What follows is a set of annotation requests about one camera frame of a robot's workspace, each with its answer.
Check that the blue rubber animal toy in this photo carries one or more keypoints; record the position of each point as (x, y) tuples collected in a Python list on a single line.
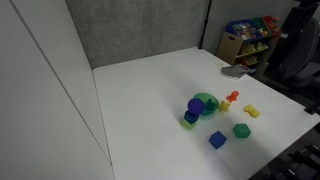
[(210, 104)]

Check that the yellow spiky toy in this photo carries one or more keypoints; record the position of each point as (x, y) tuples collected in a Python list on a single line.
[(224, 106)]

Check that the orange rubber animal toy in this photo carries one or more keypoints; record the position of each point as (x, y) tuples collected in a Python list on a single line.
[(232, 96)]

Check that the wooden toy bin shelf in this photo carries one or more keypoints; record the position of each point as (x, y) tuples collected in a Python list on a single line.
[(248, 40)]

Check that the purple ridged ball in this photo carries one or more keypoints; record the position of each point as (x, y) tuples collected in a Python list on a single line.
[(195, 106)]

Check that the small dark blue block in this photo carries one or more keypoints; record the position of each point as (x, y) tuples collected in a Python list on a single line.
[(190, 117)]

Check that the lime green block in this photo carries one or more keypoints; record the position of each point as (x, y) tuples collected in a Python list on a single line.
[(188, 124)]

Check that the green round block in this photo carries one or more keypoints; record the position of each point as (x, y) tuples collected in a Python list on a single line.
[(205, 100)]

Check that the blue cube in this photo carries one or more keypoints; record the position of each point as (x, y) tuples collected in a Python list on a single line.
[(217, 139)]

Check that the black partition pole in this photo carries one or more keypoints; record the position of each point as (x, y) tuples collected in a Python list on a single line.
[(205, 23)]

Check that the green cube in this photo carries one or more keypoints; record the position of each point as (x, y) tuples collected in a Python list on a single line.
[(241, 130)]

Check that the dark office chair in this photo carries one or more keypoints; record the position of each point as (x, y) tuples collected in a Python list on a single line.
[(300, 50)]

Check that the small black clamp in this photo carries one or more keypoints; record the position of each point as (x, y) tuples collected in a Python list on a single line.
[(313, 108)]

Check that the black equipment frame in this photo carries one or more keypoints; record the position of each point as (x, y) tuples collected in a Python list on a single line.
[(293, 160)]

